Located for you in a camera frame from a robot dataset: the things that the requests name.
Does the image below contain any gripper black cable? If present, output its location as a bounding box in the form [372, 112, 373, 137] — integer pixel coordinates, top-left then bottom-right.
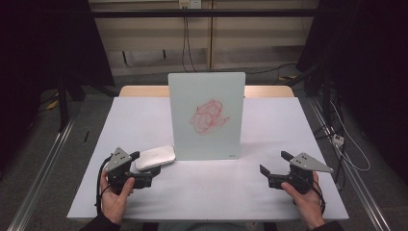
[309, 177, 327, 216]
[94, 156, 112, 217]

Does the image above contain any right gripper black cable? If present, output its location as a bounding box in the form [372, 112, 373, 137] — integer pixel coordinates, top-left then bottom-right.
[309, 177, 327, 216]

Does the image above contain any person's left hand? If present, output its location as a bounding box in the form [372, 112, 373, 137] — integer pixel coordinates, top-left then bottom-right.
[99, 169, 136, 225]

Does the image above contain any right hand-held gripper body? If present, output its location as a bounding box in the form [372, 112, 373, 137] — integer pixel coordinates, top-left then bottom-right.
[268, 152, 335, 195]

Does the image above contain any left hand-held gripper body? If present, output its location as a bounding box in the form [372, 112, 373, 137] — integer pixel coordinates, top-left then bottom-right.
[103, 146, 154, 196]

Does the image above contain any white wall outlet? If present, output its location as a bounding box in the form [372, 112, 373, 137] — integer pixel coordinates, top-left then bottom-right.
[178, 0, 202, 10]

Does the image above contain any black floor cable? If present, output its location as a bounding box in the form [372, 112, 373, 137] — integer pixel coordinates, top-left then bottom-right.
[244, 63, 297, 75]

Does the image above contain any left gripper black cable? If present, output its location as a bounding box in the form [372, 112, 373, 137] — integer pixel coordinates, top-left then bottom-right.
[94, 156, 112, 217]

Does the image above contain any pale green glass whiteboard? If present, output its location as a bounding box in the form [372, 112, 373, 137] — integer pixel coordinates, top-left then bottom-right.
[167, 71, 246, 162]

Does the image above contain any white whiteboard eraser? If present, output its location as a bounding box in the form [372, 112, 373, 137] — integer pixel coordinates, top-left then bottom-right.
[135, 144, 177, 172]

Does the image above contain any black metal stand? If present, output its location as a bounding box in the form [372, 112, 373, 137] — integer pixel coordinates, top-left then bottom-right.
[57, 75, 70, 133]

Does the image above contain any person's right hand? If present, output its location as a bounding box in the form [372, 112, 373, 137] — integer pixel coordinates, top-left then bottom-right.
[280, 171, 326, 230]

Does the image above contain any white table cover sheet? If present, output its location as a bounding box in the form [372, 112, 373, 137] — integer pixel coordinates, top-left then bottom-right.
[66, 96, 350, 222]

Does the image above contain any white floor cable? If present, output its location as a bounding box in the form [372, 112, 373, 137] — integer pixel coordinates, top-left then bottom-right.
[330, 100, 371, 172]

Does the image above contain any metal floor rail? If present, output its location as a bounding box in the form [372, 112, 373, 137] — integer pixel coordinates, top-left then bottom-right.
[309, 97, 393, 231]
[7, 115, 78, 231]

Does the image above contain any black hanging cable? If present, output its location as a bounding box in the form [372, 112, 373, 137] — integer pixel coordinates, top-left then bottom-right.
[181, 16, 190, 73]
[186, 16, 197, 73]

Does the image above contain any black horizontal bar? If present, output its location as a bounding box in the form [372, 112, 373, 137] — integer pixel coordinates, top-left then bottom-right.
[90, 8, 321, 18]

